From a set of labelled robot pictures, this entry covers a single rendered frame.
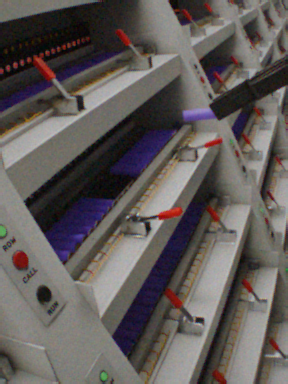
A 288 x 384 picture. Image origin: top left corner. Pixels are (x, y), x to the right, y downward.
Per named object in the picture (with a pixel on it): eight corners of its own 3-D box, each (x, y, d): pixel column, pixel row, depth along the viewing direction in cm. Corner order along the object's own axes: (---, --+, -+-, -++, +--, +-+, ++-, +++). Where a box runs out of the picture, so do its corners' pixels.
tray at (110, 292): (219, 150, 98) (216, 110, 94) (106, 345, 49) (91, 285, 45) (139, 147, 106) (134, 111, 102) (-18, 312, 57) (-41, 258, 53)
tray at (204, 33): (235, 32, 149) (232, -5, 143) (193, 64, 100) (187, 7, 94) (183, 34, 157) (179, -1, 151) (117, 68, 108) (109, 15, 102)
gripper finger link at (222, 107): (257, 98, 61) (257, 99, 61) (219, 119, 65) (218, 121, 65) (246, 81, 61) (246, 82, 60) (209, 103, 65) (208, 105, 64)
